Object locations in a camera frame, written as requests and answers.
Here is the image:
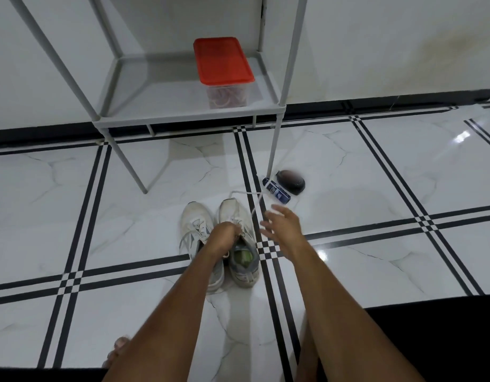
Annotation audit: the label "clear box with red lid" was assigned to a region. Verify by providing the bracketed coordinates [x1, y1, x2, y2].
[208, 85, 250, 109]

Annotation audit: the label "person's left forearm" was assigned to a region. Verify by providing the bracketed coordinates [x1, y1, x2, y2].
[103, 250, 231, 382]

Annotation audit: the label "person's left foot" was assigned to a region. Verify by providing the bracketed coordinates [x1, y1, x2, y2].
[102, 335, 132, 369]

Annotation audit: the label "person's right forearm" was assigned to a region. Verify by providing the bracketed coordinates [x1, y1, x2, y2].
[286, 247, 425, 382]

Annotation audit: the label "black oval polish bottle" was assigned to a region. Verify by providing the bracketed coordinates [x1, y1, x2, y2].
[275, 169, 307, 196]

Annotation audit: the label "person's right hand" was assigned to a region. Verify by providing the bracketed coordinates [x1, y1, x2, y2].
[259, 204, 310, 262]

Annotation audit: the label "person's left hand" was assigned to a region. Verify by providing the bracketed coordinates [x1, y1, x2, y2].
[205, 221, 244, 259]

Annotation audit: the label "clear container with red lid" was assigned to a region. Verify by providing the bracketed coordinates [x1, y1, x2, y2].
[192, 36, 256, 109]

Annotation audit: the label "black shorts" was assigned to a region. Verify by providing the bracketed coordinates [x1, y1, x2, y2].
[0, 293, 490, 382]

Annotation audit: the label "white grey sneaker shoe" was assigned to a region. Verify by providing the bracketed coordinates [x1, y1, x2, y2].
[179, 201, 226, 293]
[217, 197, 261, 289]

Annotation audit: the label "grey metal shelf rack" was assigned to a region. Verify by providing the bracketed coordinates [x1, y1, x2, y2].
[6, 0, 310, 195]

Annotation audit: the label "person's right leg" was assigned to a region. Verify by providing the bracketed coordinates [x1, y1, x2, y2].
[295, 314, 322, 382]

